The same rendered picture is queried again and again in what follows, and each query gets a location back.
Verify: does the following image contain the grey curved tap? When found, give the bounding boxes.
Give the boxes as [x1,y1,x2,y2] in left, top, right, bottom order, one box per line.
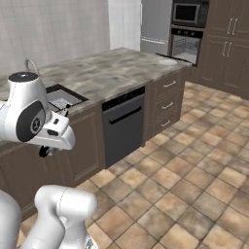
[25,57,41,76]

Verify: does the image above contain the brown cupboard door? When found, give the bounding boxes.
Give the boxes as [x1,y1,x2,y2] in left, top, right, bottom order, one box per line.
[66,107,107,187]
[0,139,70,222]

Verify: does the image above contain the brown tall cupboards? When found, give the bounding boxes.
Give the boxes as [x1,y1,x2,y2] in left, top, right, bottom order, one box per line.
[196,0,249,100]

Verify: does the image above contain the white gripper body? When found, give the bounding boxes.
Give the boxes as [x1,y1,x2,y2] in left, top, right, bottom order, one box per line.
[30,124,77,152]

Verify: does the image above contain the grey fridge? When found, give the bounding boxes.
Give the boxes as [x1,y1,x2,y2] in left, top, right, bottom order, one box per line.
[140,0,173,56]

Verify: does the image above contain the white plate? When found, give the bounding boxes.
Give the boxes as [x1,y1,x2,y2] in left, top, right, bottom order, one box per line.
[158,55,183,68]

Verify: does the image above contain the steel sink basin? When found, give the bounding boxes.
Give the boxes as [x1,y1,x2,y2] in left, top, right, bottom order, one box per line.
[45,84,89,114]

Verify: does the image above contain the dark grey dishwasher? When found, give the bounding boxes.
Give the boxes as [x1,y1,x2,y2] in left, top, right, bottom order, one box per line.
[101,86,146,168]

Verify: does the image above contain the brown drawer front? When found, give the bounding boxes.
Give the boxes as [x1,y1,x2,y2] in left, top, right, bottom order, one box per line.
[153,111,182,134]
[154,72,185,95]
[154,92,183,115]

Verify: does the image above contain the black microwave oven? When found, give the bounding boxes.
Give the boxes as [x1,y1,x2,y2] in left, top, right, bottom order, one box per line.
[171,0,210,29]

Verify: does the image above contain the black built-in oven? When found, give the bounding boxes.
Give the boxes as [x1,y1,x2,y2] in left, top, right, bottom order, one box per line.
[168,26,205,66]

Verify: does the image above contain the black dishwasher handle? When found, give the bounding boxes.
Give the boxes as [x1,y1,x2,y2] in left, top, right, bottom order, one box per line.
[108,106,143,125]

